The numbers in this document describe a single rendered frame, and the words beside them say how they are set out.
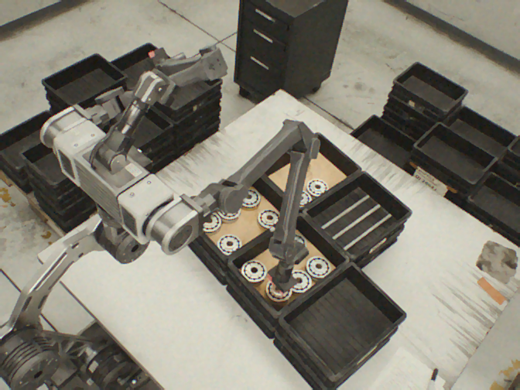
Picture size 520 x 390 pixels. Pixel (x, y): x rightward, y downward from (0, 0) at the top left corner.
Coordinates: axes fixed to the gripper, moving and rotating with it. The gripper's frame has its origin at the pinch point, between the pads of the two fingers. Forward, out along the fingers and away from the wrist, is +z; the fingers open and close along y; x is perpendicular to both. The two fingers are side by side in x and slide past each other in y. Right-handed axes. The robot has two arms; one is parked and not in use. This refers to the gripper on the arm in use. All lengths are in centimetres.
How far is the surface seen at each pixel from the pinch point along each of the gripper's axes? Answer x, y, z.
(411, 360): -30, -50, 19
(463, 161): -162, 9, 40
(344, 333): -10.8, -27.3, 7.1
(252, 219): -16.9, 34.5, 7.7
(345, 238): -42.7, 2.6, 7.1
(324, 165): -65, 38, 7
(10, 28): -25, 327, 90
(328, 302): -15.1, -14.2, 7.2
